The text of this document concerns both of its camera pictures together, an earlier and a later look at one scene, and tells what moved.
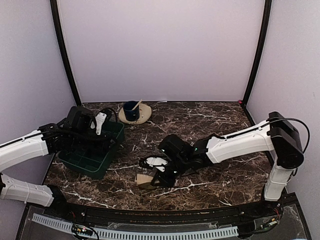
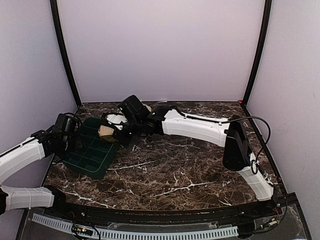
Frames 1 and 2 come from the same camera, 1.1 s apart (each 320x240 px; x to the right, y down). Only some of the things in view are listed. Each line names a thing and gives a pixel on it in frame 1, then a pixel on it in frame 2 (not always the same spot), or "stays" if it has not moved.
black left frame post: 55,17 stays
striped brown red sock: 141,178 → 106,133
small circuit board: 77,229 stays
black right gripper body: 180,165 → 134,129
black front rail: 205,215 stays
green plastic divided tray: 93,162 stays
